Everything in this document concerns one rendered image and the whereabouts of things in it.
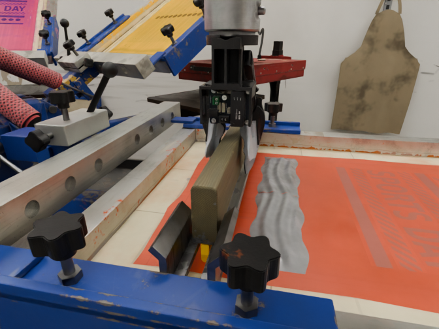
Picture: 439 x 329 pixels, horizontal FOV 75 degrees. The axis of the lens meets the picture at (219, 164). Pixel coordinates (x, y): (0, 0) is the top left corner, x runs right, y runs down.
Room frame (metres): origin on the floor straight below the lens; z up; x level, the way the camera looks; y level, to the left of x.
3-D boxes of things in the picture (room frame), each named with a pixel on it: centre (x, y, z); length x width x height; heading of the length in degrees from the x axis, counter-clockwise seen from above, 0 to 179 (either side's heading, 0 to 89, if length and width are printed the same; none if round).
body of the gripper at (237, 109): (0.42, -0.02, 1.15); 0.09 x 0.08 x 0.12; 168
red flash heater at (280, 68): (1.68, -0.14, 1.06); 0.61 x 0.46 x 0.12; 138
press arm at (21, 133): (0.52, 0.32, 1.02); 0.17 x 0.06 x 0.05; 78
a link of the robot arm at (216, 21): (0.43, -0.02, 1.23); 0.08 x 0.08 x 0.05
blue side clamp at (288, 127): (0.73, -0.06, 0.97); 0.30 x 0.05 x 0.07; 78
